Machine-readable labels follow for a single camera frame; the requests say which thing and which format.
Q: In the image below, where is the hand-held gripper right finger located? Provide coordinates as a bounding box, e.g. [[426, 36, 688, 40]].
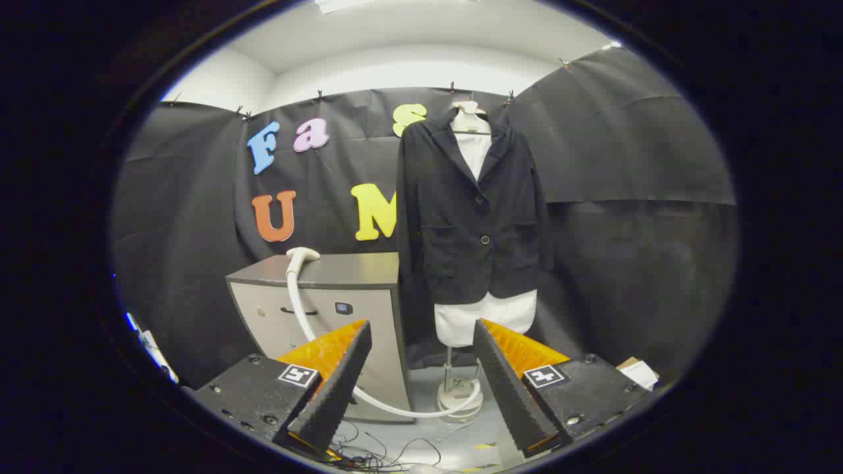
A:
[[472, 318, 651, 460]]

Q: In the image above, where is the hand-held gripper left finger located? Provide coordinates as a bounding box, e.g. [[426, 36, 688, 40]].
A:
[[191, 319, 373, 461]]

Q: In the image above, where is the white garment steamer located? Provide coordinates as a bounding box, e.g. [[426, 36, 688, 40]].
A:
[[285, 247, 486, 420]]

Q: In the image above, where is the black button jacket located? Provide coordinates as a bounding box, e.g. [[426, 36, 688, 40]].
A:
[[396, 107, 554, 307]]

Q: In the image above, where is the white mannequin stand base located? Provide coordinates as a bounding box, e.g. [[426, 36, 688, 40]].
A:
[[436, 347, 486, 423]]

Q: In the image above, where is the white dress form mannequin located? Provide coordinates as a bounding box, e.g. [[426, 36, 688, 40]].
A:
[[433, 100, 538, 348]]

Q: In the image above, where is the grey metal cabinet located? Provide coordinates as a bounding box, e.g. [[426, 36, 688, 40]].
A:
[[225, 252, 414, 423]]

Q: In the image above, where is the small cardboard box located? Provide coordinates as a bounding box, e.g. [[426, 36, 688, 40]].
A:
[[616, 357, 661, 390]]

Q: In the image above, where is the black backdrop cloth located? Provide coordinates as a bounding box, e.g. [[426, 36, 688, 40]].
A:
[[112, 46, 738, 389]]

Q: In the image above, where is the bundle of black cables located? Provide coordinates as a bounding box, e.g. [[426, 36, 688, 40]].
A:
[[329, 421, 442, 472]]

